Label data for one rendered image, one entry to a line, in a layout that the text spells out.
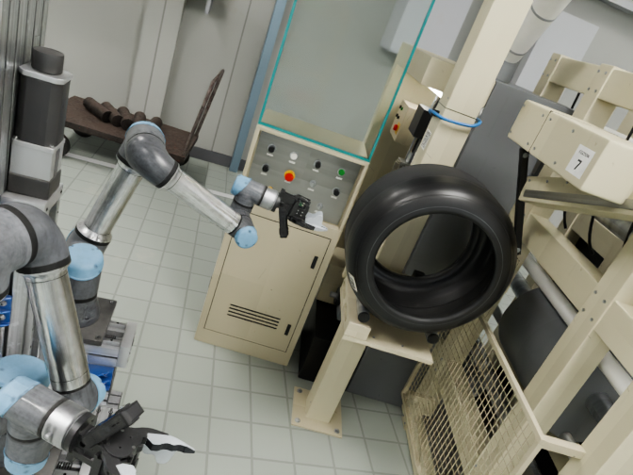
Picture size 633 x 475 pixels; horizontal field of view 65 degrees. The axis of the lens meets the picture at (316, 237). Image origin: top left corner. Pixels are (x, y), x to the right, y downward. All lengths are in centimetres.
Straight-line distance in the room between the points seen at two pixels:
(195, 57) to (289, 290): 313
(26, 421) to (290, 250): 171
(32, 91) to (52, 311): 45
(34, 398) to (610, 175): 143
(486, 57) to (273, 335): 175
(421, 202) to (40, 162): 107
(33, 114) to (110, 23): 411
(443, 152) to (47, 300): 148
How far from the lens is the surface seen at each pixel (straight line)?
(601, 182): 154
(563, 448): 170
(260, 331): 280
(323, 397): 260
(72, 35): 540
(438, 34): 512
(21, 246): 97
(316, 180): 243
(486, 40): 199
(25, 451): 112
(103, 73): 539
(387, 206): 165
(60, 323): 110
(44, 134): 123
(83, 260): 165
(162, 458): 106
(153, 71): 509
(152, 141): 153
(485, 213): 170
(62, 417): 102
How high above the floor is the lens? 184
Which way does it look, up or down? 24 degrees down
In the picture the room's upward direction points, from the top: 21 degrees clockwise
